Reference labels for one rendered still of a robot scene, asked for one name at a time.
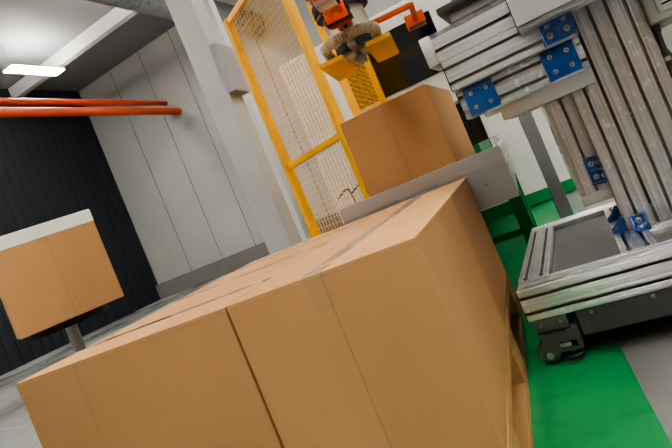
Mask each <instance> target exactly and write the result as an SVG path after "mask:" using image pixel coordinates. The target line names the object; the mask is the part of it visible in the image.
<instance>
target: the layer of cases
mask: <svg viewBox="0 0 672 448"><path fill-rule="evenodd" d="M17 387H18V390H19V392H20V394H21V397H22V399H23V402H24V404H25V407H26V409H27V412H28V414H29V417H30V419H31V421H32V424H33V426H34V429H35V431H36V434H37V436H38V439H39V441H40V444H41V446H42V448H507V412H506V271H505V269H504V266H503V264H502V261H501V259H500V257H499V254H498V252H497V249H496V247H495V245H494V242H493V240H492V237H491V235H490V233H489V230H488V228H487V225H486V223H485V221H484V218H483V216H482V213H481V211H480V209H479V206H478V204H477V201H476V199H475V197H474V194H473V192H472V189H471V187H470V185H469V182H468V180H467V178H466V177H465V178H463V179H460V180H457V181H455V182H452V183H450V184H447V185H445V186H442V187H440V188H437V189H435V190H432V191H430V192H427V193H425V194H422V195H419V196H417V197H414V198H412V199H409V200H407V201H404V202H402V203H399V204H397V205H394V206H392V207H389V208H387V209H384V210H382V211H379V212H376V213H374V214H371V215H369V216H366V217H364V218H361V219H359V220H356V221H354V222H351V223H349V224H346V225H344V226H341V227H339V228H336V229H333V230H331V231H328V232H326V233H323V234H321V235H318V236H316V237H313V238H311V239H308V240H306V241H303V242H301V243H298V244H295V245H293V246H290V247H288V248H285V249H283V250H280V251H278V252H275V253H273V254H270V255H268V256H265V257H263V258H260V259H258V260H255V261H253V262H251V263H249V264H247V265H245V266H243V267H241V268H239V269H237V270H235V271H233V272H231V273H229V274H227V275H225V276H224V277H222V278H220V279H218V280H216V281H214V282H212V283H210V284H208V285H206V286H204V287H202V288H200V289H198V290H196V291H195V292H193V293H191V294H189V295H187V296H185V297H183V298H181V299H179V300H177V301H175V302H173V303H171V304H169V305H167V306H165V307H164V308H162V309H160V310H158V311H156V312H154V313H152V314H150V315H148V316H146V317H144V318H142V319H140V320H138V321H136V322H135V323H133V324H131V325H129V326H127V327H125V328H123V329H121V330H119V331H117V332H115V333H113V334H111V335H109V336H107V337H105V338H104V339H102V340H100V341H98V342H96V343H94V344H92V345H90V346H88V347H86V348H84V349H82V350H80V351H78V352H76V353H75V354H73V355H71V356H69V357H67V358H65V359H63V360H61V361H59V362H57V363H55V364H53V365H51V366H49V367H47V368H45V369H44V370H42V371H40V372H38V373H36V374H34V375H32V376H30V377H28V378H26V379H24V380H22V381H20V382H18V383H17Z"/></svg>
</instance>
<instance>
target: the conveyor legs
mask: <svg viewBox="0 0 672 448"><path fill-rule="evenodd" d="M515 176H516V181H517V186H518V190H519V196H517V197H514V198H512V199H509V202H510V206H508V207H505V208H502V209H499V210H497V211H494V212H491V213H489V214H486V215H483V218H484V221H485V220H488V219H491V218H493V217H496V216H499V215H502V214H504V213H507V212H510V211H513V212H514V214H515V217H516V219H517V222H518V224H519V226H520V228H517V229H514V230H511V231H509V232H506V233H503V234H500V235H497V236H494V237H492V240H493V242H494V244H497V243H500V242H503V241H506V240H508V239H511V238H514V237H517V236H520V235H523V236H524V238H525V241H526V243H527V245H528V241H529V237H530V233H531V229H532V228H535V227H538V226H537V223H536V221H535V219H534V216H533V214H532V211H531V209H530V207H529V204H528V202H527V199H526V197H525V195H524V192H523V190H522V187H521V185H520V183H519V180H518V178H517V175H516V173H515Z"/></svg>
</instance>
